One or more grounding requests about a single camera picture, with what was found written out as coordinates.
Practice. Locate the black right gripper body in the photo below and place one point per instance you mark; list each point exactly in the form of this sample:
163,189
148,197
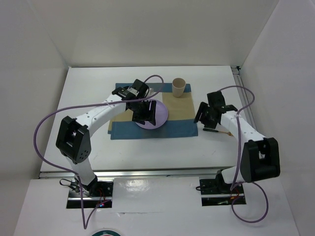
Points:
207,118

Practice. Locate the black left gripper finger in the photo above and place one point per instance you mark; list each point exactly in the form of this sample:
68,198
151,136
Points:
139,117
152,112

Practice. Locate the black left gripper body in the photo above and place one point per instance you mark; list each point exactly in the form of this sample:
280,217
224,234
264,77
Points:
141,105

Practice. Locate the purple plastic plate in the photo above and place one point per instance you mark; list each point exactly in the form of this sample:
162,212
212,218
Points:
161,114

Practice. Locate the blue beige checked placemat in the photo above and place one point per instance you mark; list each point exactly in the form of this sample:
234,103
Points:
179,124

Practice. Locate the beige cup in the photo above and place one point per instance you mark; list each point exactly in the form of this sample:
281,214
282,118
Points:
178,87

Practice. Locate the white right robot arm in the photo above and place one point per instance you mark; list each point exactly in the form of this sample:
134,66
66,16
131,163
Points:
271,155

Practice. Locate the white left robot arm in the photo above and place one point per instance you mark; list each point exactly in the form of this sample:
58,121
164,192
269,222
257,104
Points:
74,136

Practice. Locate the green round sticker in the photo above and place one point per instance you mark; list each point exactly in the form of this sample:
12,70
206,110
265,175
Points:
106,232

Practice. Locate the aluminium right side rail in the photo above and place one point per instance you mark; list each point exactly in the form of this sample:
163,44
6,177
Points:
248,98

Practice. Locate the aluminium rail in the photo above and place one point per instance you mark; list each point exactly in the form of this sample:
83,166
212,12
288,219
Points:
206,171
248,98

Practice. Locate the aluminium front rail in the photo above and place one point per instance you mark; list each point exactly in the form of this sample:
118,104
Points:
206,171

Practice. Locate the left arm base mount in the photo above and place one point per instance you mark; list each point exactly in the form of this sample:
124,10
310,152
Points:
101,195

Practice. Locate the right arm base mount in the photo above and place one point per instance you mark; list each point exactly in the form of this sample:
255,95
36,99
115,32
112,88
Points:
215,192

